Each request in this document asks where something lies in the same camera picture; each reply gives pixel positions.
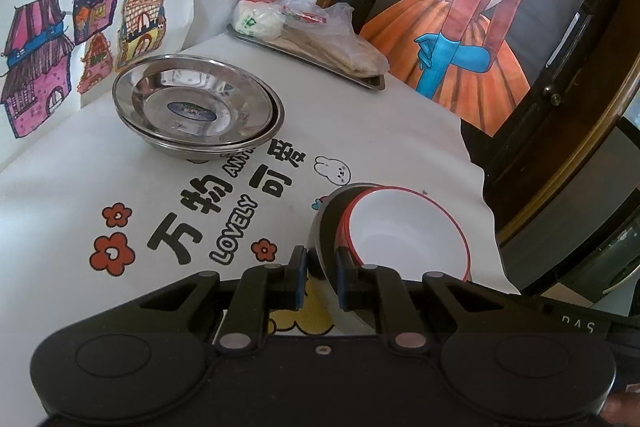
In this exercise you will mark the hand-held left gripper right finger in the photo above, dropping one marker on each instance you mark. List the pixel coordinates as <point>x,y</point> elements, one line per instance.
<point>343,279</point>

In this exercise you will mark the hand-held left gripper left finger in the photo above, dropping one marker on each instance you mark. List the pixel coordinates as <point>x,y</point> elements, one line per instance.
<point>300,278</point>

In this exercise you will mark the stainless steel bowl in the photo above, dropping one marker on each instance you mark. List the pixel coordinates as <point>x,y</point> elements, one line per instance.
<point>325,232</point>

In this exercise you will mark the white bowl with red rim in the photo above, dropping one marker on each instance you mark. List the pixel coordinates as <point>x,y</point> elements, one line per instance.
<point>341,227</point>
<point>410,232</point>

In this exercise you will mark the stainless steel plate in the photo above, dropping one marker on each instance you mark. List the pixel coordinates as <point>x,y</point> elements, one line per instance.
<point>165,92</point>
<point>200,153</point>

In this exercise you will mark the person's right hand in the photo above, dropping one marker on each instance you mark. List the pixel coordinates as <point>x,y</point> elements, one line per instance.
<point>625,409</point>

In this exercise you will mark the printed white tablecloth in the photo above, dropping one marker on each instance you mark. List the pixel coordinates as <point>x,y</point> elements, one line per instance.
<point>400,147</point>

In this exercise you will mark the metal tray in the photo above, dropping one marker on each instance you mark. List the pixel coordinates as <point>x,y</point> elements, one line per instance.
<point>320,63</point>

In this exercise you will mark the plastic bag of flatbread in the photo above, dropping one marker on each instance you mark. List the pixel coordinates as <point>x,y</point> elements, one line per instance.
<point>345,49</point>

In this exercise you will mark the orange dress figure painting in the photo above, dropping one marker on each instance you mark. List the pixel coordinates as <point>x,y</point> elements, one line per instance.
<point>465,52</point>

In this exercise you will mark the white bag with green print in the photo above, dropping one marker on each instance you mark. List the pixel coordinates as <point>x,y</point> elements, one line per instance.
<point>257,21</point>

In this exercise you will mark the colourful houses wall poster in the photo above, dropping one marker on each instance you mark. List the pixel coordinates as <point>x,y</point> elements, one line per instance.
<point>45,57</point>

